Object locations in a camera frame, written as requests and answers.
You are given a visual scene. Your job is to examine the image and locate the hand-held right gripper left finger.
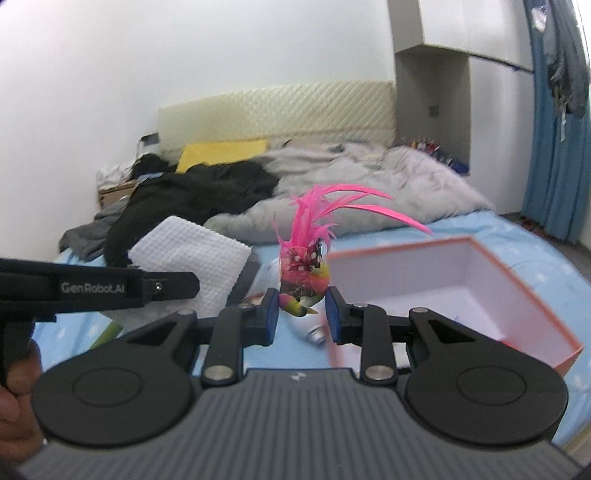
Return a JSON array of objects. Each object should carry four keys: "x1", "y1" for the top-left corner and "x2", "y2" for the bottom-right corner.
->
[{"x1": 115, "y1": 287, "x2": 280, "y2": 387}]

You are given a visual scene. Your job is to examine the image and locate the white crumpled cloth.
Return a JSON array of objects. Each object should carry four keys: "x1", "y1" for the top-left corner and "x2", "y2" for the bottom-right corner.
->
[{"x1": 95, "y1": 161, "x2": 140, "y2": 190}]

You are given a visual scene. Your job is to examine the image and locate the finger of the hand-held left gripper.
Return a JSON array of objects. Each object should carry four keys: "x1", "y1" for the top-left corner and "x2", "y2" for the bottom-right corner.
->
[{"x1": 144, "y1": 271, "x2": 201, "y2": 304}]

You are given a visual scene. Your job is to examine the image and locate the white built-in wardrobe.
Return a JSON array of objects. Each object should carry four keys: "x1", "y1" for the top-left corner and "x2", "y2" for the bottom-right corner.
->
[{"x1": 387, "y1": 0, "x2": 537, "y2": 179}]

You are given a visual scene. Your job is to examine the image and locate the blue star bed sheet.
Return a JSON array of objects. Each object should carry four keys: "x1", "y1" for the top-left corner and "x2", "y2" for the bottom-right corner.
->
[{"x1": 31, "y1": 209, "x2": 591, "y2": 455}]

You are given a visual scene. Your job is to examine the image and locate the blue curtain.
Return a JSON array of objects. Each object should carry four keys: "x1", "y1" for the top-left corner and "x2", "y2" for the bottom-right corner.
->
[{"x1": 521, "y1": 0, "x2": 591, "y2": 246}]

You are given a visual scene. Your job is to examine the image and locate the pink feather bird toy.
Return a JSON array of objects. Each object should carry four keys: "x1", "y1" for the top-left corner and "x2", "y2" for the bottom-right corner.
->
[{"x1": 272, "y1": 183, "x2": 434, "y2": 319}]

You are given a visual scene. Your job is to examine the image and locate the dark grey clothing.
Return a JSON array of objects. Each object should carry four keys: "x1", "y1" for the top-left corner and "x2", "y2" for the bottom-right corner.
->
[{"x1": 58, "y1": 202, "x2": 136, "y2": 260}]

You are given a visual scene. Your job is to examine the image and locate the green long-handled brush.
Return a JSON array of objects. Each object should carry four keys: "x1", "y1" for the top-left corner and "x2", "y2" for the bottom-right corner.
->
[{"x1": 89, "y1": 320, "x2": 125, "y2": 350}]

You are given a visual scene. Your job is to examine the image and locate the cream quilted headboard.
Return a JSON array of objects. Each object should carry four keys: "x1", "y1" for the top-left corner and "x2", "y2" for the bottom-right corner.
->
[{"x1": 156, "y1": 80, "x2": 398, "y2": 161}]

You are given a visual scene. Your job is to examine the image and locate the white embossed paper towel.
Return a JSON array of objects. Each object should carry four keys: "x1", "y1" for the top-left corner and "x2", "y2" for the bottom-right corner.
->
[{"x1": 128, "y1": 215, "x2": 254, "y2": 315}]

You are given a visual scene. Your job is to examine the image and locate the yellow pillow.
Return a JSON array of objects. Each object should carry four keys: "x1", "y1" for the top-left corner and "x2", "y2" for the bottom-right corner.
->
[{"x1": 175, "y1": 138, "x2": 271, "y2": 175}]

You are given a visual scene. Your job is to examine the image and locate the hanging grey clothes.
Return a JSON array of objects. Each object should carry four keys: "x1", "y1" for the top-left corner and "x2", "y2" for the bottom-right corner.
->
[{"x1": 542, "y1": 0, "x2": 591, "y2": 117}]

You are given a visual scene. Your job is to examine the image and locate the person's left hand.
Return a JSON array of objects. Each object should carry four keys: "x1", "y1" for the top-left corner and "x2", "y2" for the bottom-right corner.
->
[{"x1": 0, "y1": 340, "x2": 48, "y2": 467}]

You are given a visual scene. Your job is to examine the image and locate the white plastic bottle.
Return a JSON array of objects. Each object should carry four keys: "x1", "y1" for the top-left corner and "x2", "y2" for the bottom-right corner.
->
[{"x1": 252, "y1": 258, "x2": 330, "y2": 346}]

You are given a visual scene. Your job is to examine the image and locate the colourful small items row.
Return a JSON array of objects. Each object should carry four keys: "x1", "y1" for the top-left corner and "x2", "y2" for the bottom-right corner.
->
[{"x1": 405, "y1": 136, "x2": 470, "y2": 176}]

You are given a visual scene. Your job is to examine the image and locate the brown cardboard box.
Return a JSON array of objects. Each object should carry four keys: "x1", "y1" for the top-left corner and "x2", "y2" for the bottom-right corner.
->
[{"x1": 96, "y1": 179, "x2": 140, "y2": 212}]

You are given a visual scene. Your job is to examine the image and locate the black clothing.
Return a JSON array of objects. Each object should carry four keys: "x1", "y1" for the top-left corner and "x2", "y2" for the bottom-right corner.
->
[{"x1": 103, "y1": 154, "x2": 283, "y2": 269}]

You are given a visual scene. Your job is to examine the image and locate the light grey duvet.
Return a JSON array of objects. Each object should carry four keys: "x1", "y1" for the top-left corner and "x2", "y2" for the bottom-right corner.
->
[{"x1": 202, "y1": 140, "x2": 496, "y2": 246}]

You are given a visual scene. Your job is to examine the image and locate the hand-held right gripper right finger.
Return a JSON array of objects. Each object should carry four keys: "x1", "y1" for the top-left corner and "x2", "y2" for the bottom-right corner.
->
[{"x1": 325, "y1": 286, "x2": 486, "y2": 385}]

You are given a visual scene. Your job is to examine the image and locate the pink cardboard box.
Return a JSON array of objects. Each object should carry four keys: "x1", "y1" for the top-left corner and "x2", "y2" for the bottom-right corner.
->
[{"x1": 324, "y1": 234, "x2": 585, "y2": 376}]

